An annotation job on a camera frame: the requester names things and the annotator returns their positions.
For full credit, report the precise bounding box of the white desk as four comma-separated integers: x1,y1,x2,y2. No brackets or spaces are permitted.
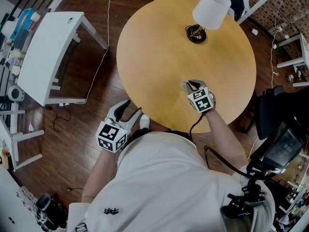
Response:
16,11,110,107

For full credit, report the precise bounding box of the white frame stand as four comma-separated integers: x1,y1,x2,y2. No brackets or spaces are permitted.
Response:
0,102,46,172

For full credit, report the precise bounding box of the white floor cable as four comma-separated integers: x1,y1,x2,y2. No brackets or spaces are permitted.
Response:
83,0,120,104

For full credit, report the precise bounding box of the person's right forearm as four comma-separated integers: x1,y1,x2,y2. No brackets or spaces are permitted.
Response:
204,105,250,172

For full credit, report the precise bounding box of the blue box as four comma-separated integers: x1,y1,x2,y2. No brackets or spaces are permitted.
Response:
14,8,37,32

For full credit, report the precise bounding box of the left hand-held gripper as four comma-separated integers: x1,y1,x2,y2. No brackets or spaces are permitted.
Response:
95,100,143,153

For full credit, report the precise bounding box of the white metal shelf rack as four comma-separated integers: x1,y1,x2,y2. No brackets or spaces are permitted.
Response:
235,0,287,26

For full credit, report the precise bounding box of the round grey device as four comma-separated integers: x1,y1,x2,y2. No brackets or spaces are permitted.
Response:
8,84,25,102

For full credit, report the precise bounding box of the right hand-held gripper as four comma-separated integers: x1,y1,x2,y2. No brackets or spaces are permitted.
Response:
184,79,216,115

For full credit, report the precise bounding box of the table lamp with white shade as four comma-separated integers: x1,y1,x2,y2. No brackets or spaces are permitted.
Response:
184,0,232,44

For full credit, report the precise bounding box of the black mounted monitor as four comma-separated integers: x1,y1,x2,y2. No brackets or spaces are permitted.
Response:
249,121,305,172

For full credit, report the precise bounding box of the person's white shirt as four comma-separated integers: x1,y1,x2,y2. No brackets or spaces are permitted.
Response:
67,130,276,232

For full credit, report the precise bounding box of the person's white shoe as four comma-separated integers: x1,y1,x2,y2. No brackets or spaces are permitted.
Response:
140,114,151,131

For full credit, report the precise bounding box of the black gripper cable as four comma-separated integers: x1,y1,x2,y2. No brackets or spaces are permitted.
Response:
189,112,250,178

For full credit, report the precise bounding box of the round wooden table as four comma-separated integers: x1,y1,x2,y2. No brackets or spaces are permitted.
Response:
116,0,257,134

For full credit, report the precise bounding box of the small white lampshade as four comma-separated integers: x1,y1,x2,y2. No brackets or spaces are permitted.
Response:
1,20,18,38

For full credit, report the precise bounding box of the person's left forearm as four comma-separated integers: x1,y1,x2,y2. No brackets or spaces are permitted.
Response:
81,148,123,204

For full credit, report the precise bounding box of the black office chair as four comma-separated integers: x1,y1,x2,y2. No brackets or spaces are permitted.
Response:
242,85,309,141

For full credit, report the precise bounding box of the person's leg in black trousers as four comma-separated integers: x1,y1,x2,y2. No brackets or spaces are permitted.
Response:
130,128,152,141

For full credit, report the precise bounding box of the white side table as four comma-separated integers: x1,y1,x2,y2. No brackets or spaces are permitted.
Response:
276,32,309,87

